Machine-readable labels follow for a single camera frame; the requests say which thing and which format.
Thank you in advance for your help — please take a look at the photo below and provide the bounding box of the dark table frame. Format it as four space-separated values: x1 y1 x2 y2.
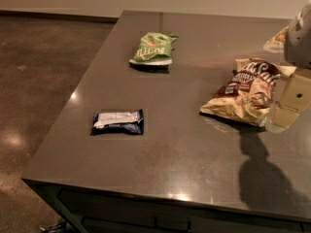
30 183 311 233

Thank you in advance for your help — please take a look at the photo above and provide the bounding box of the green chip bag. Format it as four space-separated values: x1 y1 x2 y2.
129 32 178 66

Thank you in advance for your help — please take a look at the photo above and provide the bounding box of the blue rxbar blueberry bar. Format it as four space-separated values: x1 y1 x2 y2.
91 109 144 135

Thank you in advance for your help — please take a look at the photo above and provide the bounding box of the yellow snack bag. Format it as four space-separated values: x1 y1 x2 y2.
263 26 289 53

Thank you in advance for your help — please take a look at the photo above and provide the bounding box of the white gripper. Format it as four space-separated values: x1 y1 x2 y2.
265 0 311 133

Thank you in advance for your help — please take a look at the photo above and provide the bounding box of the brown chip bag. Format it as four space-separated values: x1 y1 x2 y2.
200 58 295 127

